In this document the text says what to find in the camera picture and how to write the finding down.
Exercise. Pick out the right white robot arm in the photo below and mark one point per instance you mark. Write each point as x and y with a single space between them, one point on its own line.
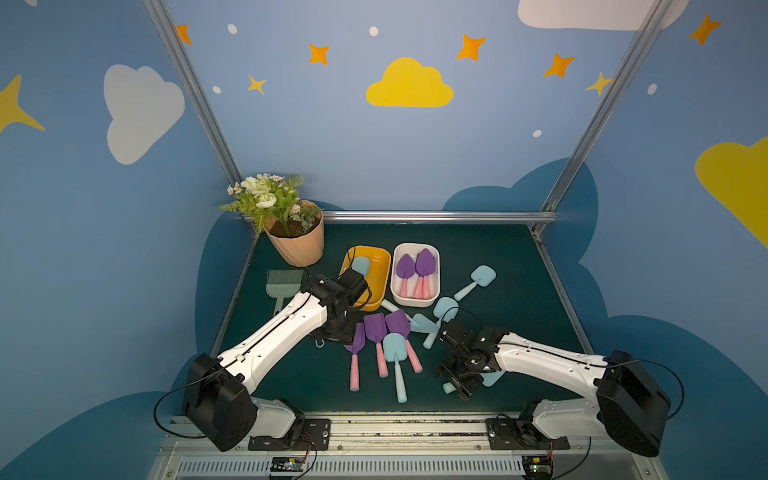
615 396

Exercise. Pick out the blue round shovel centre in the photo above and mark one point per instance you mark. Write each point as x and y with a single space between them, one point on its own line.
395 351

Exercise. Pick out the purple square shovel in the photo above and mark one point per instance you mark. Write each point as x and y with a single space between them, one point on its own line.
375 331
397 322
354 348

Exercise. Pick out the green toy rake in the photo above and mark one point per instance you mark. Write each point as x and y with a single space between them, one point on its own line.
282 286

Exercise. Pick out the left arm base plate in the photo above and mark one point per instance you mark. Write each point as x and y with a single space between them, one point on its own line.
313 433

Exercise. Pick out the purple pointed shovel pink handle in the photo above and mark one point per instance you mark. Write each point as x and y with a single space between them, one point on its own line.
405 271

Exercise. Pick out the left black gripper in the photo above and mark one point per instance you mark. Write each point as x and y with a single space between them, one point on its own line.
346 327

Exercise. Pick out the left circuit board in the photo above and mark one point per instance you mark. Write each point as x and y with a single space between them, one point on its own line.
286 465

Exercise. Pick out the yellow plastic storage box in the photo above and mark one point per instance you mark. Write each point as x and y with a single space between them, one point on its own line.
377 276

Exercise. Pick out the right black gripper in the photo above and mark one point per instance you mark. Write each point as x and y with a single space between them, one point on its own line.
458 371

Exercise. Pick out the circuit board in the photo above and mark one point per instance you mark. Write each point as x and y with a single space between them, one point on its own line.
537 468
286 465

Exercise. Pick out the blue pointed shovel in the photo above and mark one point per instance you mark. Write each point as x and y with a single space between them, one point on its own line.
488 380

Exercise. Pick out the white plastic storage box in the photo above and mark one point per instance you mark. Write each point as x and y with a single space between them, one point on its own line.
415 275

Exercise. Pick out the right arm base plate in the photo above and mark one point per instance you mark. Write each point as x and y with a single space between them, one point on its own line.
505 433

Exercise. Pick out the blue shovel under purple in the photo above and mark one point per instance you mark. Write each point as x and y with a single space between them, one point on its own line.
418 323

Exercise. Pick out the potted artificial flower plant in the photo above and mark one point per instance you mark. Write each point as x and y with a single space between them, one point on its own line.
273 205

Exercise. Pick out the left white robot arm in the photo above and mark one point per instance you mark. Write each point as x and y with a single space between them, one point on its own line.
218 396

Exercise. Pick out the right circuit board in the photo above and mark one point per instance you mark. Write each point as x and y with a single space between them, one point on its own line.
537 468

